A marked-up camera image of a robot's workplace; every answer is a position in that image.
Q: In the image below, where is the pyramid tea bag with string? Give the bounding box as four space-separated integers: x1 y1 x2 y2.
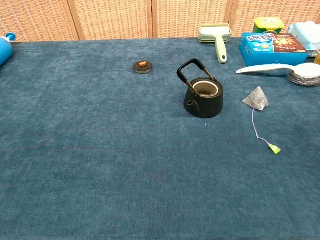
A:
242 86 282 155

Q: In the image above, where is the yellow lid green container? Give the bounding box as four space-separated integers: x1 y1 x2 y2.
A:
253 16 285 34

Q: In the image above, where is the light blue wet wipes pack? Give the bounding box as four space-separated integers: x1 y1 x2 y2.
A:
287 21 320 57

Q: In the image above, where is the black kettle pot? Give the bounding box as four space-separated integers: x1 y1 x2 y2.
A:
176 58 224 119

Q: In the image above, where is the pale green lint roller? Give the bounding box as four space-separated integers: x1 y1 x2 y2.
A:
198 23 232 64

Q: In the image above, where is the blue table cloth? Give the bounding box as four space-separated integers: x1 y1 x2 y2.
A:
0 37 320 240

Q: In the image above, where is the blue detergent pump bottle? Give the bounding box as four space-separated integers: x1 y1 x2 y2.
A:
0 32 17 67

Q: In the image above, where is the small black lid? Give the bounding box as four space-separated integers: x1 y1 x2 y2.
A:
132 60 153 75

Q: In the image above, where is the white handled steel wool scrubber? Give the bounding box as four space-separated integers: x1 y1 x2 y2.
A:
235 62 320 87

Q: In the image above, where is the woven bamboo folding screen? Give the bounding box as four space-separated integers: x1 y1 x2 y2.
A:
0 0 320 43

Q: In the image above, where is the blue cookie box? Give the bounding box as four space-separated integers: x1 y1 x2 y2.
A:
239 32 309 67

